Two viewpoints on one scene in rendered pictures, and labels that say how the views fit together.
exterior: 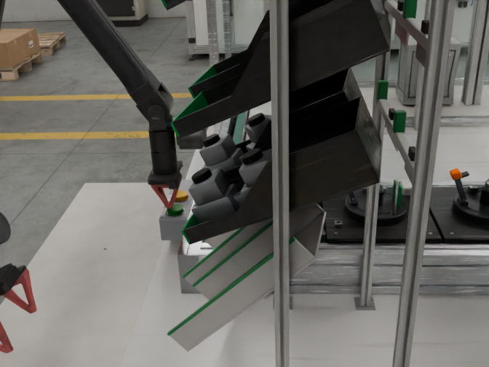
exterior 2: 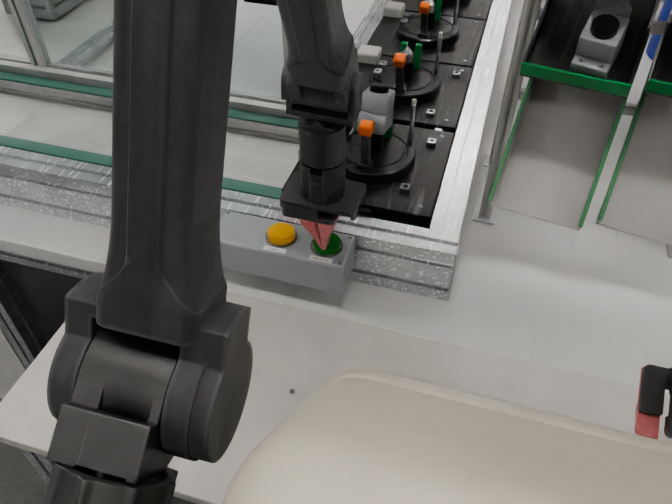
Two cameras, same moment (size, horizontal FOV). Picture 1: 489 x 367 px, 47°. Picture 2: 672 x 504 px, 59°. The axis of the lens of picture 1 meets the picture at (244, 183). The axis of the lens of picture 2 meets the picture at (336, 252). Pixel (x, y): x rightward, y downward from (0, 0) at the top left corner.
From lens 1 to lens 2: 129 cm
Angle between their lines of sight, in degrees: 63
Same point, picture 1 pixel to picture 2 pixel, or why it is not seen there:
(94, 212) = not seen: hidden behind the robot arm
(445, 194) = (386, 43)
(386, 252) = (483, 103)
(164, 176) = (350, 194)
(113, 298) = (444, 382)
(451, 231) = (461, 60)
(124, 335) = (531, 370)
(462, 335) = not seen: hidden behind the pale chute
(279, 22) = not seen: outside the picture
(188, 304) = (471, 296)
